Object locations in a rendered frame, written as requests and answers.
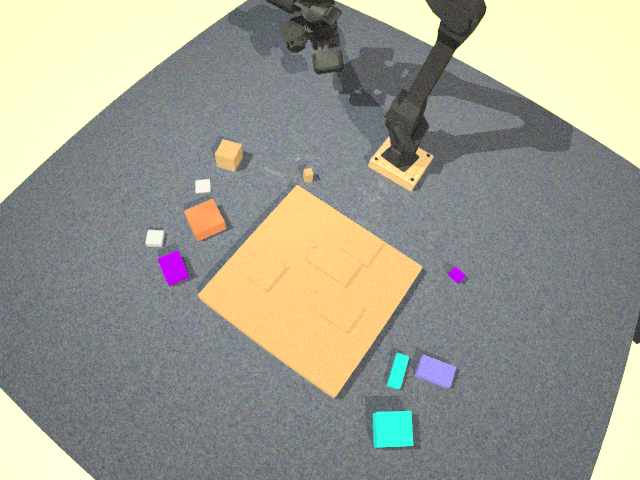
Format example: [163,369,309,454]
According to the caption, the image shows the turquoise cube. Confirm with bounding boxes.
[373,411,413,448]

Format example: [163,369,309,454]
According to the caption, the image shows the turquoise rectangular block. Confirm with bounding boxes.
[387,353,409,389]

